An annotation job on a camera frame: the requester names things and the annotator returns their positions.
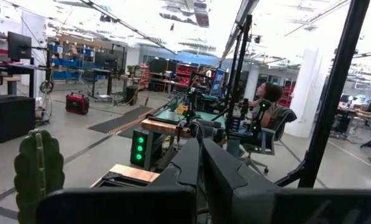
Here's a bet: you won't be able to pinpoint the black monitor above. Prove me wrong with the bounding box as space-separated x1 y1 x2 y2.
7 30 33 62

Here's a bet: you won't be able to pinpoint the green cactus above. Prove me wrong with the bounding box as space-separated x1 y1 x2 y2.
13 128 66 224

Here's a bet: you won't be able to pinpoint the black aluminium rig frame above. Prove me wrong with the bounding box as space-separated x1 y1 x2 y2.
90 0 371 190

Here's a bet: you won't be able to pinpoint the red portable generator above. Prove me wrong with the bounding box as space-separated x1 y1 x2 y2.
65 92 90 116

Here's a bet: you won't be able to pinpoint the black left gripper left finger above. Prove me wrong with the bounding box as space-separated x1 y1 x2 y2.
35 138 202 224

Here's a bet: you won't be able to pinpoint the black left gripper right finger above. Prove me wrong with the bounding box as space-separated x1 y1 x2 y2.
203 138 371 224

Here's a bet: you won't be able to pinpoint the computer tower green lights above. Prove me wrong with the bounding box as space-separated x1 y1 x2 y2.
130 128 149 168

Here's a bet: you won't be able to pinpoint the shelf with red bins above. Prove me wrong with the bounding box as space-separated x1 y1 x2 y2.
175 63 219 90

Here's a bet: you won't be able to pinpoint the blue-lit monitor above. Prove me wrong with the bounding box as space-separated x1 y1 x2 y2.
208 67 227 97

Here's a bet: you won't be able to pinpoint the black cabinet box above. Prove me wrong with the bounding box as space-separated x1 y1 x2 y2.
0 95 36 144

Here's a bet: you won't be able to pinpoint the black stand post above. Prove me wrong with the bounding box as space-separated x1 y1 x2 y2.
224 14 254 134

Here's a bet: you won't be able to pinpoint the grey office chair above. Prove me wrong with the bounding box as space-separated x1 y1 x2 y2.
234 107 298 175

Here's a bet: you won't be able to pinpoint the black standing desk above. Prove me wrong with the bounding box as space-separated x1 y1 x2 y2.
88 51 127 100

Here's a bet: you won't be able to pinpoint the wooden workbench green mat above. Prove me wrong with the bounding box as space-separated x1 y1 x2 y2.
140 107 228 147

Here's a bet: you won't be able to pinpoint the black floor mat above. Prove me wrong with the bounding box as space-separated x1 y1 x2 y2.
88 105 157 135

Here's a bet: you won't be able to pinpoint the shelf with blue bins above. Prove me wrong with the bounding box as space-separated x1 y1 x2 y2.
47 42 96 82

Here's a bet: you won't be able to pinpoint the person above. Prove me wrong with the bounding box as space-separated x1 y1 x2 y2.
250 82 285 129

